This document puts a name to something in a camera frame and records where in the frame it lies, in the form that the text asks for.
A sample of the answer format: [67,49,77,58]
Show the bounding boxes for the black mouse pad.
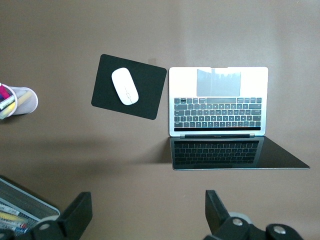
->
[90,53,168,121]

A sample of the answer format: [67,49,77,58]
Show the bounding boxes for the pink mesh pen cup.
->
[0,82,39,120]

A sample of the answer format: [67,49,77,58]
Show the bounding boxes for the yellow marker with label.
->
[0,211,26,223]

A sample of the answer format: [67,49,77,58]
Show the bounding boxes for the magenta marker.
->
[0,83,10,100]

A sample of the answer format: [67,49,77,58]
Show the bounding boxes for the white computer mouse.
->
[111,67,140,106]

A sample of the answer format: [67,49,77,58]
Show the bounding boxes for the silver laptop computer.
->
[167,66,311,171]

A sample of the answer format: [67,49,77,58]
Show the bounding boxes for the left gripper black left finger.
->
[29,191,93,240]

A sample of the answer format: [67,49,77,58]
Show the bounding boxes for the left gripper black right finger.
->
[203,190,253,240]

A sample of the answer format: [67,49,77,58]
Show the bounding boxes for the white marker black cap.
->
[0,96,18,110]

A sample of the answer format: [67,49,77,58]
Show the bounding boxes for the grey metal mesh tray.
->
[0,175,61,238]

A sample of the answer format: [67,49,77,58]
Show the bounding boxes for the yellow highlighter pen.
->
[0,91,33,119]

